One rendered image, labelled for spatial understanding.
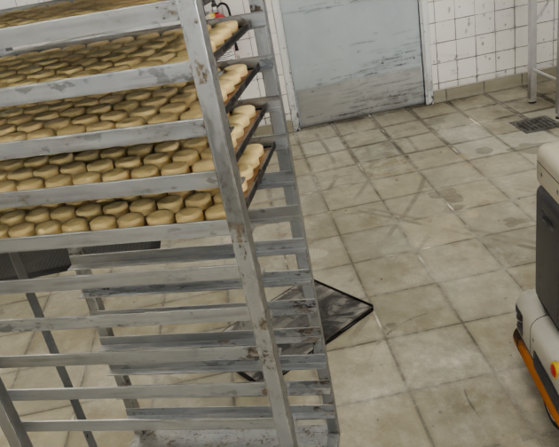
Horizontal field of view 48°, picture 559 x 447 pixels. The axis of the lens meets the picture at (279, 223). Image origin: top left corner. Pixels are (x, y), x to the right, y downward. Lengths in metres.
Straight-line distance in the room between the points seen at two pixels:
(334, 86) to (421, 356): 2.89
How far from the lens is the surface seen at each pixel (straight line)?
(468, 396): 2.24
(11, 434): 1.56
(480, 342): 2.45
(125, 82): 1.04
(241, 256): 1.07
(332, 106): 4.91
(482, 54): 5.14
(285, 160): 1.47
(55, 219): 1.29
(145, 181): 1.09
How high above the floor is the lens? 1.51
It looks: 26 degrees down
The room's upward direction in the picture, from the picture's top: 11 degrees counter-clockwise
